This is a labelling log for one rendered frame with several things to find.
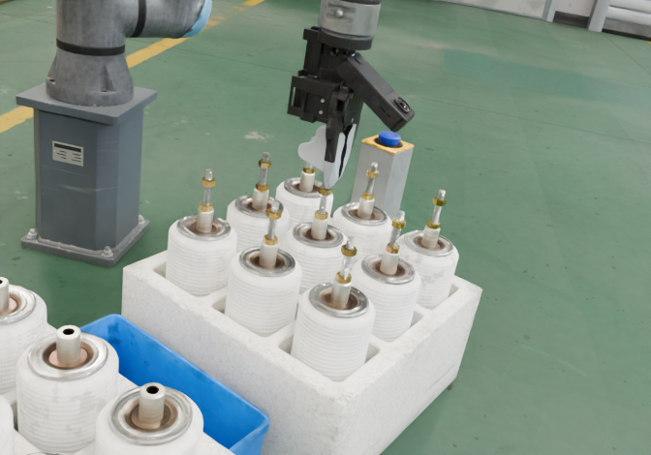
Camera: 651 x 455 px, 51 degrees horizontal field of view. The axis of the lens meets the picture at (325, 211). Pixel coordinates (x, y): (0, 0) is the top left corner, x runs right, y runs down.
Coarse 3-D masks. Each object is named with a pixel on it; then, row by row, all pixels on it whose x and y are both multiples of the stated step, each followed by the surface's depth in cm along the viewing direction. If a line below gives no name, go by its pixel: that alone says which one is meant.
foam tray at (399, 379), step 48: (144, 288) 96; (480, 288) 109; (192, 336) 92; (240, 336) 88; (288, 336) 89; (432, 336) 96; (240, 384) 89; (288, 384) 84; (336, 384) 82; (384, 384) 88; (432, 384) 106; (288, 432) 86; (336, 432) 81; (384, 432) 95
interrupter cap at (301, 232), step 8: (304, 224) 102; (296, 232) 100; (304, 232) 100; (328, 232) 101; (336, 232) 102; (304, 240) 98; (312, 240) 98; (320, 240) 99; (328, 240) 99; (336, 240) 99
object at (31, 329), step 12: (36, 312) 74; (12, 324) 72; (24, 324) 72; (36, 324) 73; (0, 336) 71; (12, 336) 71; (24, 336) 72; (36, 336) 74; (0, 348) 71; (12, 348) 72; (24, 348) 73; (0, 360) 72; (12, 360) 72; (0, 372) 72; (12, 372) 73; (0, 384) 73; (12, 384) 74
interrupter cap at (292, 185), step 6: (288, 180) 116; (294, 180) 117; (288, 186) 114; (294, 186) 115; (318, 186) 116; (294, 192) 112; (300, 192) 113; (306, 192) 114; (312, 192) 114; (318, 192) 114
